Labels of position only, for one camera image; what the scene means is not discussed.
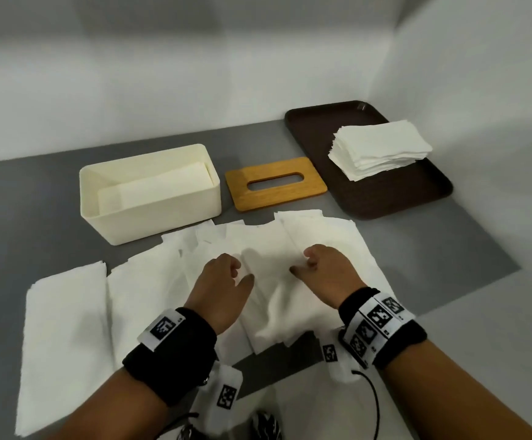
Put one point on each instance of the person's right hand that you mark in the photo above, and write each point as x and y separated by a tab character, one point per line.
332	277

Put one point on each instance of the person's left hand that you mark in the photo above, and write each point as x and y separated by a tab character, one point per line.
213	293

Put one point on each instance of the person's right thumb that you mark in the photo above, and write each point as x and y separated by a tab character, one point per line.
301	270

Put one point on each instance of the person's left thumb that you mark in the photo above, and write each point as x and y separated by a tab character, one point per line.
246	283

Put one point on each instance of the white tissue sheet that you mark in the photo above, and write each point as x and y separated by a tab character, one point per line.
275	293

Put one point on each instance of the person's right forearm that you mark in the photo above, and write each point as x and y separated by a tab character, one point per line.
444	398

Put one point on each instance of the person's left forearm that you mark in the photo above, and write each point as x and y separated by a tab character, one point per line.
115	407

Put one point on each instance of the wooden slotted box lid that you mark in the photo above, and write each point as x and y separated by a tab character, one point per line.
247	196

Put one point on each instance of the black left wristband with marker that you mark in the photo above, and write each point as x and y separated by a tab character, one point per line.
179	357

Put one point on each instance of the black right wristband with markers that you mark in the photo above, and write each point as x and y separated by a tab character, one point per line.
385	327

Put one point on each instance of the cream plastic tissue box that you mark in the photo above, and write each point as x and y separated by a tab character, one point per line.
156	219

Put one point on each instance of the dark brown tray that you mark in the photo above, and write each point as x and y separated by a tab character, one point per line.
385	196

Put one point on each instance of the stack of white tissues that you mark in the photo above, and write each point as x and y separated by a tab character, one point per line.
376	146

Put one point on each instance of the black and white shoe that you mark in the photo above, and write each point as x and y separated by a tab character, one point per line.
267	427

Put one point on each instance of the spread of white tissues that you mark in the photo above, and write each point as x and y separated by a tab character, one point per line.
64	343

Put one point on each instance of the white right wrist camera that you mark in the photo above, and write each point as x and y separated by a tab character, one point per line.
337	361

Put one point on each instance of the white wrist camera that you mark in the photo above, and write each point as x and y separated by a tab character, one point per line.
337	361
220	398

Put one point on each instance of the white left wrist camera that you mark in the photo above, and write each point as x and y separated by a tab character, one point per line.
220	398

